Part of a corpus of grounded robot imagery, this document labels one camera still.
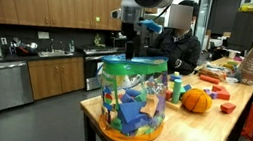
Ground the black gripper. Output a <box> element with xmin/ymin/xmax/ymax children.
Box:
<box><xmin>123</xmin><ymin>20</ymin><xmax>158</xmax><ymax>64</ymax></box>

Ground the purple blocks pair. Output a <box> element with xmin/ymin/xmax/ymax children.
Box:
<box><xmin>201</xmin><ymin>87</ymin><xmax>220</xmax><ymax>101</ymax></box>

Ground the black countertop microwave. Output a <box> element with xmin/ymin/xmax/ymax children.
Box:
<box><xmin>109</xmin><ymin>35</ymin><xmax>129</xmax><ymax>51</ymax></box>

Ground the stainless steel fridge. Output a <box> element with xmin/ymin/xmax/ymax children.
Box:
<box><xmin>116</xmin><ymin>9</ymin><xmax>166</xmax><ymax>61</ymax></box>

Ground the clear plastic toy tub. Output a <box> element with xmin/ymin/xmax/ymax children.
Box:
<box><xmin>88</xmin><ymin>47</ymin><xmax>175</xmax><ymax>141</ymax></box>

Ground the green plant figure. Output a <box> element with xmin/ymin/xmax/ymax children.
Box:
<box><xmin>92</xmin><ymin>32</ymin><xmax>105</xmax><ymax>49</ymax></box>

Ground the black steel oven range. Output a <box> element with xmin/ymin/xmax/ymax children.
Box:
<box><xmin>76</xmin><ymin>41</ymin><xmax>136</xmax><ymax>98</ymax></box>

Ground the wooden cabinet above fridge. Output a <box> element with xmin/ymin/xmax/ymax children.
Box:
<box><xmin>143</xmin><ymin>6</ymin><xmax>159</xmax><ymax>16</ymax></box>

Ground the red green round block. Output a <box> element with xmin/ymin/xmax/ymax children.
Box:
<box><xmin>102</xmin><ymin>92</ymin><xmax>114</xmax><ymax>106</ymax></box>

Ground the blue block with yellow top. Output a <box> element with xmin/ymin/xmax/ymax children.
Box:
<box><xmin>168</xmin><ymin>70</ymin><xmax>183</xmax><ymax>84</ymax></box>

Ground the person in black jacket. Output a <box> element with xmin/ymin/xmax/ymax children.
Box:
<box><xmin>145</xmin><ymin>0</ymin><xmax>209</xmax><ymax>79</ymax></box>

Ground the soap bottle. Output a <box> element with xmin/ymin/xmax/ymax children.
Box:
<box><xmin>67</xmin><ymin>40</ymin><xmax>77</xmax><ymax>54</ymax></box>

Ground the tan foam block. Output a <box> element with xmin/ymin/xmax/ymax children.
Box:
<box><xmin>139</xmin><ymin>93</ymin><xmax>161</xmax><ymax>119</ymax></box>

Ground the small red cube block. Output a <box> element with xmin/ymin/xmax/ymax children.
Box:
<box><xmin>164</xmin><ymin>90</ymin><xmax>174</xmax><ymax>102</ymax></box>

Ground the large blue foam block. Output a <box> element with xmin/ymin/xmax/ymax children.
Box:
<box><xmin>116</xmin><ymin>98</ymin><xmax>146</xmax><ymax>126</ymax></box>

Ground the purple foam block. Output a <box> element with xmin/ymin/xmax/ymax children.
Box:
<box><xmin>152</xmin><ymin>93</ymin><xmax>167</xmax><ymax>118</ymax></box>

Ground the green cylinder block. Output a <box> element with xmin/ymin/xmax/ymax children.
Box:
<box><xmin>170</xmin><ymin>78</ymin><xmax>184</xmax><ymax>106</ymax></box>

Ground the small blue block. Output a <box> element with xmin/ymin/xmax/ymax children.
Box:
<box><xmin>182</xmin><ymin>83</ymin><xmax>193</xmax><ymax>93</ymax></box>

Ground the flat wooden base block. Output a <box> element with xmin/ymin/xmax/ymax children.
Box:
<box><xmin>164</xmin><ymin>99</ymin><xmax>183</xmax><ymax>112</ymax></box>

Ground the steel kitchen sink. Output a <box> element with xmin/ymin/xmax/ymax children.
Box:
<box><xmin>36</xmin><ymin>46</ymin><xmax>75</xmax><ymax>63</ymax></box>

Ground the wide wooden lower cabinet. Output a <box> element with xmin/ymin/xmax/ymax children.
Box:
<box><xmin>21</xmin><ymin>49</ymin><xmax>90</xmax><ymax>108</ymax></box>

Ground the orange plush ball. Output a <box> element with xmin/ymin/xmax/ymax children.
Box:
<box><xmin>179</xmin><ymin>86</ymin><xmax>214</xmax><ymax>115</ymax></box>

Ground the long red block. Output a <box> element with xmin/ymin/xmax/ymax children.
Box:
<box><xmin>198</xmin><ymin>74</ymin><xmax>221</xmax><ymax>85</ymax></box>

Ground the clear snack package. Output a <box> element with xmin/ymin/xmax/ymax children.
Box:
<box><xmin>197</xmin><ymin>62</ymin><xmax>230</xmax><ymax>82</ymax></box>

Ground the red notched block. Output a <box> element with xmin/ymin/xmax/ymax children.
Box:
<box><xmin>209</xmin><ymin>84</ymin><xmax>232</xmax><ymax>102</ymax></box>

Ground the green yellow toy pile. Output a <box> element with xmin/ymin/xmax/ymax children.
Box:
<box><xmin>221</xmin><ymin>58</ymin><xmax>240</xmax><ymax>72</ymax></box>

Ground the white cup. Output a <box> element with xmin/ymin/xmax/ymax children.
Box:
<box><xmin>226</xmin><ymin>48</ymin><xmax>239</xmax><ymax>61</ymax></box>

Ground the dark dishes pile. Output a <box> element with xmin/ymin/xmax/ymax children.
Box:
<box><xmin>7</xmin><ymin>36</ymin><xmax>40</xmax><ymax>60</ymax></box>

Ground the red rectangular block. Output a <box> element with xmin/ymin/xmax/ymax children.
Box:
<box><xmin>218</xmin><ymin>101</ymin><xmax>237</xmax><ymax>116</ymax></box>

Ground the yellow green box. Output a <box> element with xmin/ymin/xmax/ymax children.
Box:
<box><xmin>238</xmin><ymin>0</ymin><xmax>253</xmax><ymax>14</ymax></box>

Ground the stainless steel dishwasher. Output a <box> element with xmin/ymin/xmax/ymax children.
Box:
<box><xmin>0</xmin><ymin>57</ymin><xmax>41</xmax><ymax>123</ymax></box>

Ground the white wall paper sign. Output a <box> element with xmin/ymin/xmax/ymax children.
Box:
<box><xmin>35</xmin><ymin>30</ymin><xmax>51</xmax><ymax>42</ymax></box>

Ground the white wall outlet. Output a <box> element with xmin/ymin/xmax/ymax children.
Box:
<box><xmin>0</xmin><ymin>37</ymin><xmax>9</xmax><ymax>47</ymax></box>

